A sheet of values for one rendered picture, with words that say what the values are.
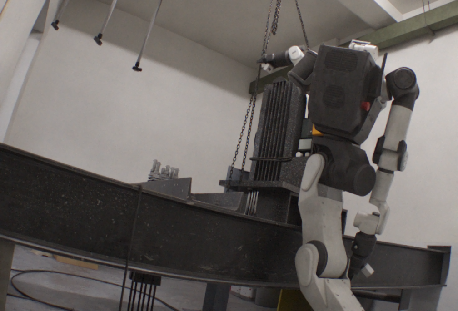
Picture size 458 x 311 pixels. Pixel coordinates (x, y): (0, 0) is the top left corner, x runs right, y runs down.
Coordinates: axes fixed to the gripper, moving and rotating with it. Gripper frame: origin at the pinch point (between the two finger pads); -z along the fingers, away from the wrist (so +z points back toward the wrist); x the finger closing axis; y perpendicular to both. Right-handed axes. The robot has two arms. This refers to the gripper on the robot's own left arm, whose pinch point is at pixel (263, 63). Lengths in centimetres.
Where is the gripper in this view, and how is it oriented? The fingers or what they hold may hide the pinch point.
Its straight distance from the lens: 214.5
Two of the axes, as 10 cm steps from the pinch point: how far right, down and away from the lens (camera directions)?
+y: -1.7, 9.3, -3.2
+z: 7.9, -0.6, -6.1
